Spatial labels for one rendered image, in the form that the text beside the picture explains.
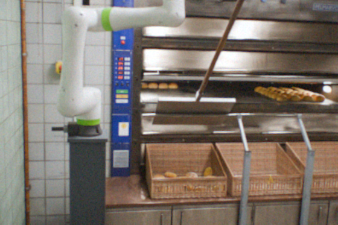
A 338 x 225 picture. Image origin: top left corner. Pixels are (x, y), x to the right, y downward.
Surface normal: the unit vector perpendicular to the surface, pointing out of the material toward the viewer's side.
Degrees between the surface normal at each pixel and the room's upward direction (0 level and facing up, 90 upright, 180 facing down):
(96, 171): 90
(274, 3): 90
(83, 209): 90
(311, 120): 70
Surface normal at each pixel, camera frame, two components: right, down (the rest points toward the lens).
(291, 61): 0.17, -0.18
